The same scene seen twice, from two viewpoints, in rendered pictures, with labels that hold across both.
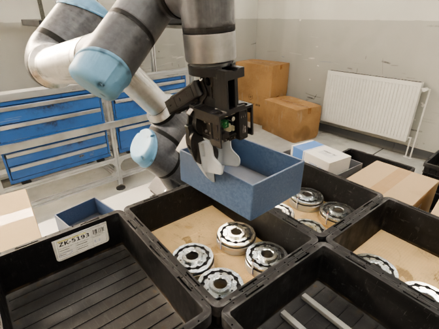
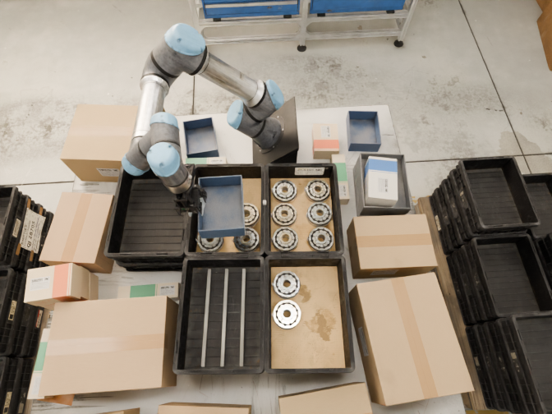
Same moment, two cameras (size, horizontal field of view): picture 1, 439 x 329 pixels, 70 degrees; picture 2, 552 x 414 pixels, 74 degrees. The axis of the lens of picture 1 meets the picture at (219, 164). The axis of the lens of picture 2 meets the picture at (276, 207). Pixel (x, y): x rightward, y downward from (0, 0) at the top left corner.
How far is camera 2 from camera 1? 103 cm
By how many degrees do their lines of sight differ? 46
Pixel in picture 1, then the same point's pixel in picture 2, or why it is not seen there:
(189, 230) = not seen: hidden behind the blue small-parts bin
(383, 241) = (324, 273)
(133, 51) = (144, 166)
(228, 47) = (177, 190)
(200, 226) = not seen: hidden behind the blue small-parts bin
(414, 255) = (328, 293)
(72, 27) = (168, 62)
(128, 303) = (173, 218)
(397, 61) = not seen: outside the picture
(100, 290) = (167, 203)
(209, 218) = (250, 189)
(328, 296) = (255, 278)
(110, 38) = (134, 160)
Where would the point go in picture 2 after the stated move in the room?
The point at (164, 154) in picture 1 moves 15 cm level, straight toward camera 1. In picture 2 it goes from (246, 127) to (228, 154)
